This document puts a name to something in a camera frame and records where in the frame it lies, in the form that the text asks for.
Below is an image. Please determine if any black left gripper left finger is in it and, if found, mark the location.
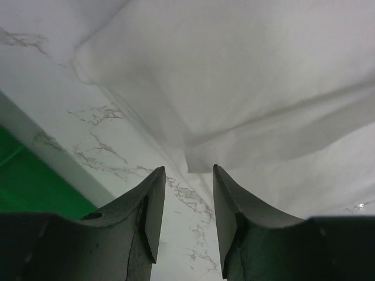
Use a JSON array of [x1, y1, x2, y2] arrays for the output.
[[76, 167, 166, 280]]

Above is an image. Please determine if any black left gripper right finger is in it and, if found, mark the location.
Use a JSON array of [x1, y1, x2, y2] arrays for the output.
[[213, 165, 303, 279]]

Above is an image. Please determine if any white t shirt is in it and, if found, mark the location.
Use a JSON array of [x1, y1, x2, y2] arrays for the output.
[[72, 1, 374, 217]]

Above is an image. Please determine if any green plastic basket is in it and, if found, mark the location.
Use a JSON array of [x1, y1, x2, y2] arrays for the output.
[[0, 127, 96, 219]]

